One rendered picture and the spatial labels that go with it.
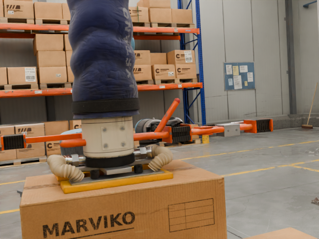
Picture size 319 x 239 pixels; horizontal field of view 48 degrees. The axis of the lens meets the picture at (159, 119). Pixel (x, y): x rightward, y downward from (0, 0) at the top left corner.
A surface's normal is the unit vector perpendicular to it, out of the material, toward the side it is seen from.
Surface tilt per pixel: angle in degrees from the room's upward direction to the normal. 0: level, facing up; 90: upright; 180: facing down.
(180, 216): 90
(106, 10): 87
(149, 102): 90
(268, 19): 90
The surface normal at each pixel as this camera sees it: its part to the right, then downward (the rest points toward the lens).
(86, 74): -0.52, -0.18
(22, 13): 0.40, 0.05
